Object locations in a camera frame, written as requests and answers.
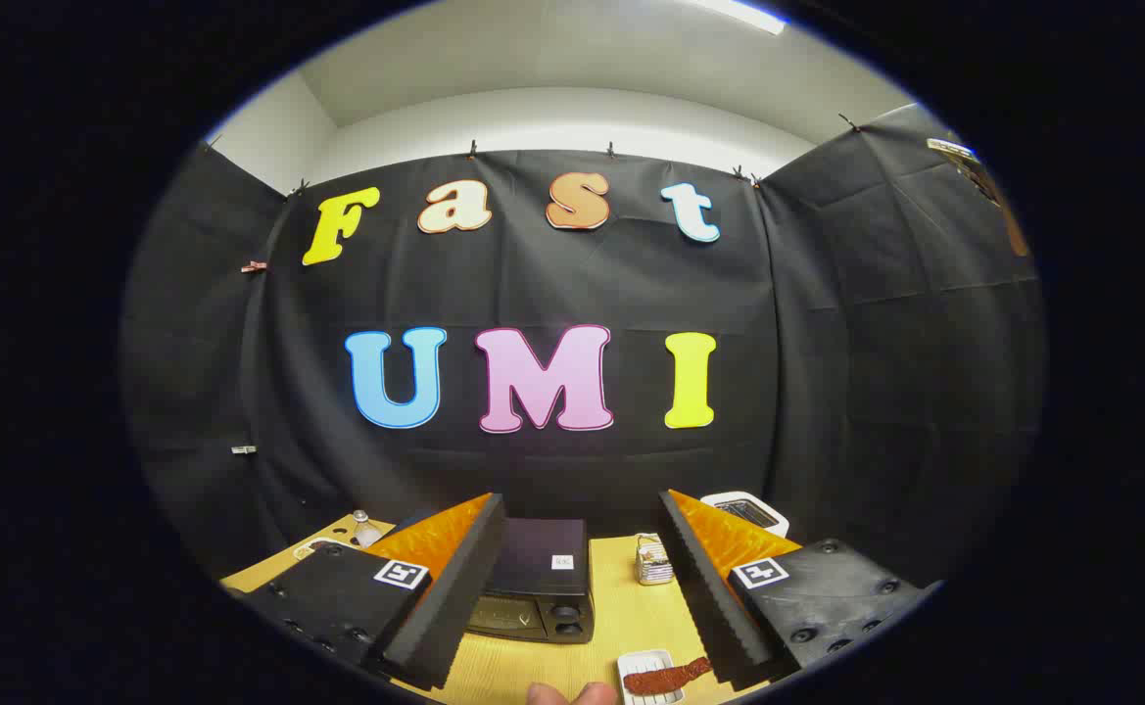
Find white divided spice dish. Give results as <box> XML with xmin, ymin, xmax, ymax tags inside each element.
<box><xmin>293</xmin><ymin>536</ymin><xmax>358</xmax><ymax>564</ymax></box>

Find small basket of packets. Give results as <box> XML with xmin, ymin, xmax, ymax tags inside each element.
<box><xmin>635</xmin><ymin>534</ymin><xmax>674</xmax><ymax>587</ymax></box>

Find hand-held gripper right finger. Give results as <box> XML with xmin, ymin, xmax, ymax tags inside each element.
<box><xmin>658</xmin><ymin>490</ymin><xmax>945</xmax><ymax>691</ymax></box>

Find black toaster oven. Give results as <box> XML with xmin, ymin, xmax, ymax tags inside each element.
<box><xmin>391</xmin><ymin>507</ymin><xmax>596</xmax><ymax>644</ymax></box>

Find white bread toaster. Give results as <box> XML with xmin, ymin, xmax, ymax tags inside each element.
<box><xmin>699</xmin><ymin>492</ymin><xmax>790</xmax><ymax>540</ymax></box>

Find brown wooden object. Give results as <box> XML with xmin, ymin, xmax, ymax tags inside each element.
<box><xmin>928</xmin><ymin>137</ymin><xmax>1031</xmax><ymax>258</ymax></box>

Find black backdrop cloth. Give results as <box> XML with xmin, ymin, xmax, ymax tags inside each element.
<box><xmin>121</xmin><ymin>103</ymin><xmax>1048</xmax><ymax>588</ymax></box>

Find red-brown meat slice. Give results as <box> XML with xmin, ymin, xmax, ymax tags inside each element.
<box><xmin>623</xmin><ymin>656</ymin><xmax>713</xmax><ymax>697</ymax></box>

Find white rectangular dish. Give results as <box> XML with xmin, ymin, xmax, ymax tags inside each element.
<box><xmin>617</xmin><ymin>648</ymin><xmax>686</xmax><ymax>705</ymax></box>

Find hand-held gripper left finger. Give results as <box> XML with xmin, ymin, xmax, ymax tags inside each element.
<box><xmin>239</xmin><ymin>493</ymin><xmax>506</xmax><ymax>691</ymax></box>

